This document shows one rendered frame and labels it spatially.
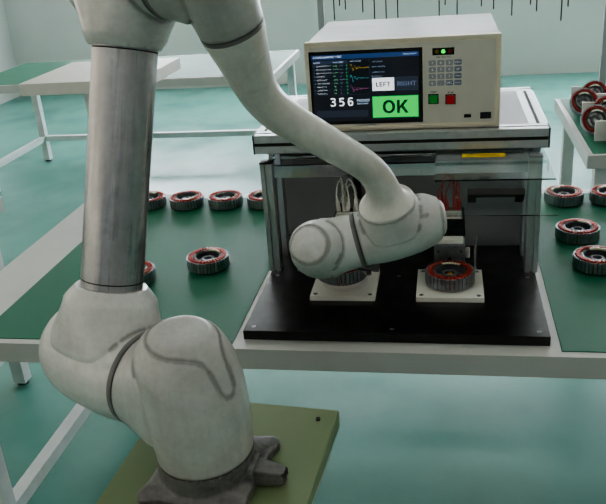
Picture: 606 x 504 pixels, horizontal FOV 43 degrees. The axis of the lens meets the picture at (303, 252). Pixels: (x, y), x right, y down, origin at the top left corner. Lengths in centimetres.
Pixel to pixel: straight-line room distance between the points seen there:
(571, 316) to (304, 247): 67
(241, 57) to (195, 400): 50
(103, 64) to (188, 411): 53
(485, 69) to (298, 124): 66
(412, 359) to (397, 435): 103
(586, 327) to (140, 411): 97
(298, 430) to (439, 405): 146
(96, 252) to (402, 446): 156
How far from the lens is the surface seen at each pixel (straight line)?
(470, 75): 179
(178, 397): 111
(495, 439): 262
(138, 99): 121
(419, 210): 138
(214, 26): 113
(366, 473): 247
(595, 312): 179
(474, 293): 177
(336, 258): 137
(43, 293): 207
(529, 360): 161
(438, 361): 161
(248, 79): 118
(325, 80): 181
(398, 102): 181
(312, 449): 131
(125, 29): 119
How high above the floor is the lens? 157
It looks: 23 degrees down
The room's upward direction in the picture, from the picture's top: 5 degrees counter-clockwise
